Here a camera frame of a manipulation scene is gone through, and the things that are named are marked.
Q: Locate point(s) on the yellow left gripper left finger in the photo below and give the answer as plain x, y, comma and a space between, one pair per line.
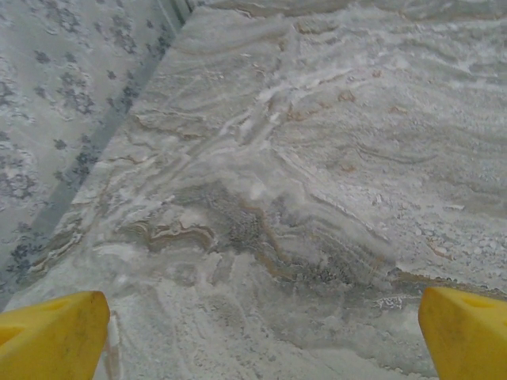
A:
47, 340

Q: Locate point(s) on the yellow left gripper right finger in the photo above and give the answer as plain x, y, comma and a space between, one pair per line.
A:
467, 340

